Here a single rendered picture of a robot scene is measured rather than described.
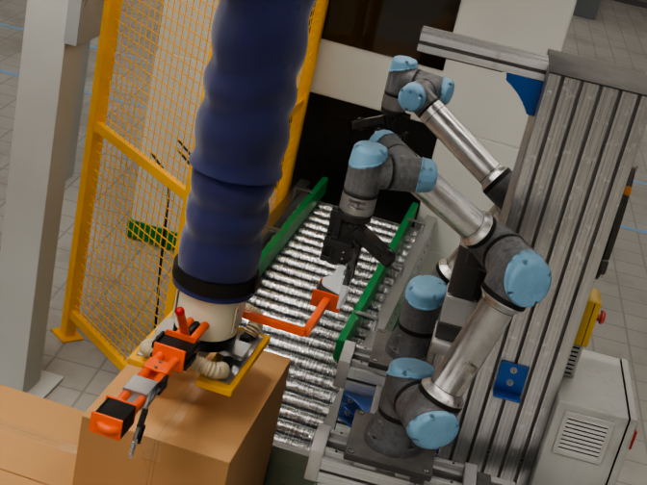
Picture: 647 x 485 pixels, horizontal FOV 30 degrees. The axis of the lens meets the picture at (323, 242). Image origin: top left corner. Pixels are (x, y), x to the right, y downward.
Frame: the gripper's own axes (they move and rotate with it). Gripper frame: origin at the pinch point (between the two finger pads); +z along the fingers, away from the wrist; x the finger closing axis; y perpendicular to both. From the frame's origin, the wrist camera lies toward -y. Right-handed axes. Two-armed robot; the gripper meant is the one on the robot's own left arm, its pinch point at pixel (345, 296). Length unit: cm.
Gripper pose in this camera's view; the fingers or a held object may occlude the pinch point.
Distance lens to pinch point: 263.0
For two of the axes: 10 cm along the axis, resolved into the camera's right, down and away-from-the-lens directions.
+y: -9.7, -2.5, 0.7
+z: -2.0, 9.0, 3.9
